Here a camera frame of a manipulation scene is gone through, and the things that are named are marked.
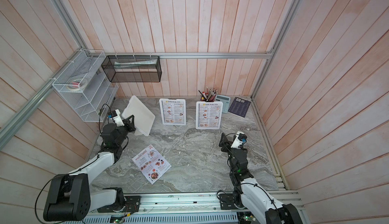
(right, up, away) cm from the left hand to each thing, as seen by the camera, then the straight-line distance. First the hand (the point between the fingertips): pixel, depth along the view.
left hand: (135, 117), depth 86 cm
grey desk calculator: (+60, +11, +29) cm, 67 cm away
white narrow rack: (+14, 0, +13) cm, 19 cm away
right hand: (+54, -9, -2) cm, 54 cm away
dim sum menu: (+21, +3, +10) cm, 24 cm away
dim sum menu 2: (+44, +1, +10) cm, 45 cm away
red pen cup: (+45, +14, +16) cm, 50 cm away
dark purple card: (+70, +7, +29) cm, 76 cm away
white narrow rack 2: (+36, +1, +10) cm, 38 cm away
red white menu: (+10, -27, +1) cm, 29 cm away
